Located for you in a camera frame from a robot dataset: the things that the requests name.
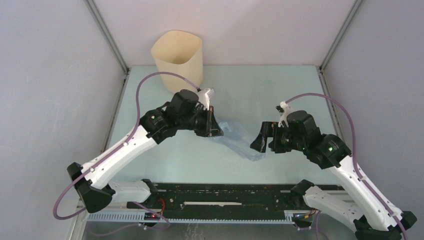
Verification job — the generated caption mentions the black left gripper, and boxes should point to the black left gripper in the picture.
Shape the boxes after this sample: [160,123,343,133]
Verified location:
[177,105,224,137]

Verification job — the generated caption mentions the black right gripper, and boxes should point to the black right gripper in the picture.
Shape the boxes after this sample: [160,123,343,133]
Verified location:
[249,120,305,153]

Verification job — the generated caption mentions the translucent blue trash bag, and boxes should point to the translucent blue trash bag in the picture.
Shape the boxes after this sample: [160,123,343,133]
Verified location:
[209,118,267,162]

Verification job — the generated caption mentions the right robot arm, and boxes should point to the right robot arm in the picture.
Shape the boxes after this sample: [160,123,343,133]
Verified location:
[250,110,417,240]

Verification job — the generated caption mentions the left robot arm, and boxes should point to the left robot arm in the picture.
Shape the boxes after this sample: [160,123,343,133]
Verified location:
[67,88,224,213]

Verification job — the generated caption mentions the cream plastic trash bin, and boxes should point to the cream plastic trash bin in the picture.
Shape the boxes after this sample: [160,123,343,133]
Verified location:
[150,30,204,93]

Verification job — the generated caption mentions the small electronics board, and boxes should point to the small electronics board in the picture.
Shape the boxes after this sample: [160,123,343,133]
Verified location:
[143,212,161,221]

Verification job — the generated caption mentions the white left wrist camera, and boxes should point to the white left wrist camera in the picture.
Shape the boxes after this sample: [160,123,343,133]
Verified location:
[196,88,215,111]

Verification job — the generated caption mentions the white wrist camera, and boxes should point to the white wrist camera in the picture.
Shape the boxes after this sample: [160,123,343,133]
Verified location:
[196,88,215,111]
[275,101,295,128]

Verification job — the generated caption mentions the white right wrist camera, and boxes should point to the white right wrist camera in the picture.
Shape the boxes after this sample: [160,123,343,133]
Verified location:
[275,101,295,128]

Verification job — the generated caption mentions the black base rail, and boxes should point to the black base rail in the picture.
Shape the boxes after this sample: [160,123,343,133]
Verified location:
[125,180,349,223]

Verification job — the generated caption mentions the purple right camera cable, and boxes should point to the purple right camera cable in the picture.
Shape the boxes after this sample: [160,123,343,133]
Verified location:
[284,93,410,240]

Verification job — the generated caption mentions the purple camera cable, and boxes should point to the purple camera cable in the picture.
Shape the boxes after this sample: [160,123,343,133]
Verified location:
[284,93,410,240]
[52,71,201,221]

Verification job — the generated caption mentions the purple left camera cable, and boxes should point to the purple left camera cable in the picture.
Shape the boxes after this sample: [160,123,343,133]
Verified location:
[52,71,201,221]

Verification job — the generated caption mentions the left aluminium frame post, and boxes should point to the left aluminium frame post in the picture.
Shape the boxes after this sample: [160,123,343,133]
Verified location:
[84,0,130,75]

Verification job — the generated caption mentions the aluminium frame post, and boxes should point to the aluminium frame post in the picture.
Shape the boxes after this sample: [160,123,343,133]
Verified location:
[319,0,366,73]
[84,0,130,75]

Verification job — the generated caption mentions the white slotted cable duct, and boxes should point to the white slotted cable duct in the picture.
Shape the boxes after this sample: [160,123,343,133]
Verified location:
[87,205,314,226]

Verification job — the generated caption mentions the right aluminium frame post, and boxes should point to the right aluminium frame post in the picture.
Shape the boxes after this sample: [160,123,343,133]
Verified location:
[319,0,366,73]

